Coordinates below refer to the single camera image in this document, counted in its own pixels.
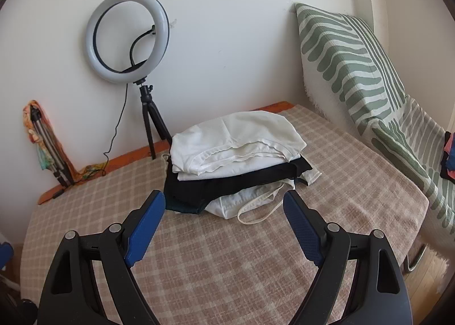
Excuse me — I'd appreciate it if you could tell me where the green striped throw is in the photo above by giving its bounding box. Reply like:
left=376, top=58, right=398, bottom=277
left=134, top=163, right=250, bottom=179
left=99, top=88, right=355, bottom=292
left=366, top=94, right=455, bottom=230

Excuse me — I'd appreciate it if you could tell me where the black garment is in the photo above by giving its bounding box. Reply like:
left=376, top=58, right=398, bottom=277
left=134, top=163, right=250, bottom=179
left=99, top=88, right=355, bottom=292
left=164, top=155, right=313, bottom=208

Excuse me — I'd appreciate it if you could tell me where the green striped cushion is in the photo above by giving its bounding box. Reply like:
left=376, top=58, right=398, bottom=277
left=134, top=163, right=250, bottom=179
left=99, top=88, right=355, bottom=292
left=294, top=2, right=408, bottom=136

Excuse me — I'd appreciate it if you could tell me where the white ring light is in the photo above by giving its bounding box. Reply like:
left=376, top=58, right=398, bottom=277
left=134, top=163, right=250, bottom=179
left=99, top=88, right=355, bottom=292
left=85, top=0, right=170, bottom=85

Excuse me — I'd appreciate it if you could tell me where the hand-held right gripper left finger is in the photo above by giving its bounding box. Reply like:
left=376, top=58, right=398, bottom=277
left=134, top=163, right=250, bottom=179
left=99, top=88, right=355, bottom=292
left=37, top=190, right=166, bottom=325

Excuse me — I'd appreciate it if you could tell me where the orange patterned scarf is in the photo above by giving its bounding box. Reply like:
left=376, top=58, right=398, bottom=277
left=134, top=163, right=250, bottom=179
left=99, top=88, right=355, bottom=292
left=44, top=121, right=107, bottom=184

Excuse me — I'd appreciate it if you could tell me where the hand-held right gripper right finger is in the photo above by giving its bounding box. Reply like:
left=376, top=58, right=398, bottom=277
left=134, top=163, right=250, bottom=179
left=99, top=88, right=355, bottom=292
left=283, top=190, right=413, bottom=325

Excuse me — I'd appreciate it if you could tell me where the white t-shirt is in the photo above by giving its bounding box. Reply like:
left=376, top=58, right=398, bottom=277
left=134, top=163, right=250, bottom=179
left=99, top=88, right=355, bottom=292
left=170, top=111, right=306, bottom=182

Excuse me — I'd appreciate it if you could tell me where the colourful clothes pile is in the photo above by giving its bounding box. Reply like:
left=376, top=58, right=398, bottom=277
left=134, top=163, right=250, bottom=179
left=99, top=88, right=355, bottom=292
left=440, top=130, right=455, bottom=180

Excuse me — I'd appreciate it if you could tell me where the dark teal garment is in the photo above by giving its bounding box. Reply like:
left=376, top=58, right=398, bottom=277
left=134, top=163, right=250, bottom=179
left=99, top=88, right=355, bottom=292
left=165, top=197, right=210, bottom=215

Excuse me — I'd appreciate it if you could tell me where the black ring light cable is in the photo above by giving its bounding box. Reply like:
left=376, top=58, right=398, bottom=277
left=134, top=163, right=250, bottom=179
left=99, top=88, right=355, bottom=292
left=50, top=84, right=130, bottom=201

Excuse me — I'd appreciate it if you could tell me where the beige plaid blanket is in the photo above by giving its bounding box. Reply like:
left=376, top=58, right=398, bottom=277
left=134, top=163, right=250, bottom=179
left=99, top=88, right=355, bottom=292
left=19, top=103, right=431, bottom=325

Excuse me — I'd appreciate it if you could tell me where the metal chair leg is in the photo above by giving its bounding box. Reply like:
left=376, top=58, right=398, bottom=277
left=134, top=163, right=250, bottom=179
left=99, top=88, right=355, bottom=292
left=403, top=245, right=427, bottom=272

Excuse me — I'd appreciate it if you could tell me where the tie-dye knotted scarf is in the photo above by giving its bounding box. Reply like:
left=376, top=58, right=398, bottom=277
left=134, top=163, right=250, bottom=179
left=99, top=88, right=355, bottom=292
left=22, top=99, right=48, bottom=171

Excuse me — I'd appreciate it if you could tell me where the silver tripod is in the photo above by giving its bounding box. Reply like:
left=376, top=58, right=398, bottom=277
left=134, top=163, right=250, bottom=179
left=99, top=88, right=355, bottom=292
left=30, top=107, right=75, bottom=187

